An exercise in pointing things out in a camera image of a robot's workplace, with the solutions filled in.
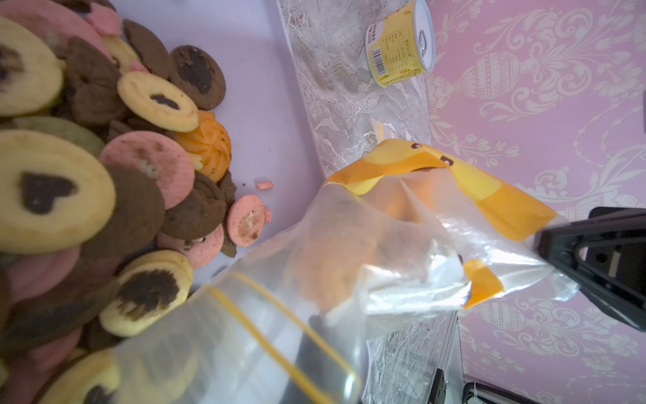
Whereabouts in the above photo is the ziploc bag with yellow chick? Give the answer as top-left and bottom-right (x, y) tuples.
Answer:
(114, 139), (577, 403)

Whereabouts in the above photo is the yellow tin can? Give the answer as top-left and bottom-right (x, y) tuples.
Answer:
(364, 1), (436, 88)

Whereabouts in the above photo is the pile of assorted cookies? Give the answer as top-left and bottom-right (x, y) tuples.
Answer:
(1, 1), (273, 403)

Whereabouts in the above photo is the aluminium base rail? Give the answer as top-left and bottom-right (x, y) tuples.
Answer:
(427, 312), (535, 404)

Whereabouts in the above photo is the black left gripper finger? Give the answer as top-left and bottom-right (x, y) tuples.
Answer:
(282, 316), (363, 403)

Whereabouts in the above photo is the lilac plastic tray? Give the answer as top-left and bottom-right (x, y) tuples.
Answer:
(108, 0), (326, 294)

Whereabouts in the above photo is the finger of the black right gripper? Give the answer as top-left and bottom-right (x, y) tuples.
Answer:
(534, 206), (645, 333)

